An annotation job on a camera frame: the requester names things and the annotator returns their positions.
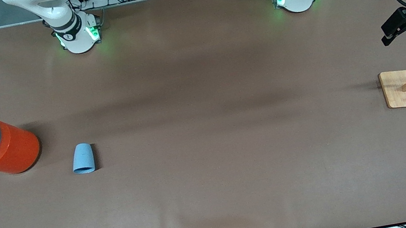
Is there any light blue plastic cup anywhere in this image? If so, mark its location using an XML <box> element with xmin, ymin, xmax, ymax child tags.
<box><xmin>68</xmin><ymin>141</ymin><xmax>97</xmax><ymax>176</ymax></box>

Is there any brown table mat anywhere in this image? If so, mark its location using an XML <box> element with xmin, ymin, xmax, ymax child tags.
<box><xmin>0</xmin><ymin>0</ymin><xmax>406</xmax><ymax>228</ymax></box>

